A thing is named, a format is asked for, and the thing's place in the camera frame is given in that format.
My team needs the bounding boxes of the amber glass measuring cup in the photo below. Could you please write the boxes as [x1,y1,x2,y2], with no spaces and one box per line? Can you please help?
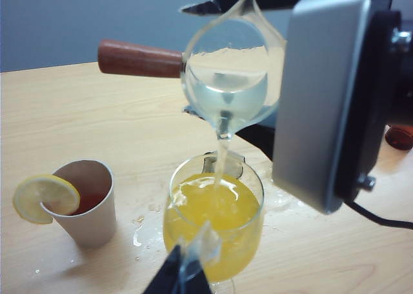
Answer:
[385,125,413,152]

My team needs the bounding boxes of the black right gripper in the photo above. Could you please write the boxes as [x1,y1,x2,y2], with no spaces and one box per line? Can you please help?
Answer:
[383,3,413,127]

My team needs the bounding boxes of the clear measuring cup wooden handle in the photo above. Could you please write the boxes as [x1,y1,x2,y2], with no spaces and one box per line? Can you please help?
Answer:
[97,0,288,143]

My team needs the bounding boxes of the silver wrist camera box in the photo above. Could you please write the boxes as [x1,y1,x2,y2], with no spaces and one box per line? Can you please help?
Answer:
[272,0,403,215]

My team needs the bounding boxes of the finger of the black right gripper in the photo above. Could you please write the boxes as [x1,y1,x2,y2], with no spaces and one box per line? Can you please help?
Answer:
[182,105,278,161]
[179,0,327,17]

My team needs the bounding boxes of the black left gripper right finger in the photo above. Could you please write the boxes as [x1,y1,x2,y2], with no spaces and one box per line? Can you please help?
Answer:
[183,258,213,294]

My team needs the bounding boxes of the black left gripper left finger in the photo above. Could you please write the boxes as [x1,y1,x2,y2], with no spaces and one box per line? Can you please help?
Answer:
[146,244,182,294]

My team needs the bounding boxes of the lemon slice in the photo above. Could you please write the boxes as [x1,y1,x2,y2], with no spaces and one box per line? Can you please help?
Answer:
[12,174,81,226]

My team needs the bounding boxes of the black camera cable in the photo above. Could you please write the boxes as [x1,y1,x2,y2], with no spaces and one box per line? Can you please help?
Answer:
[347,199,413,228]

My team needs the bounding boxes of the beige paper cup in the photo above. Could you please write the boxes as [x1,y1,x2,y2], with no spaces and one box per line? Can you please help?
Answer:
[51,159,117,248]

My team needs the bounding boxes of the wine glass with yellow juice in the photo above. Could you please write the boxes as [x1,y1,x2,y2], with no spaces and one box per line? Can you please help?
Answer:
[163,150,266,294]

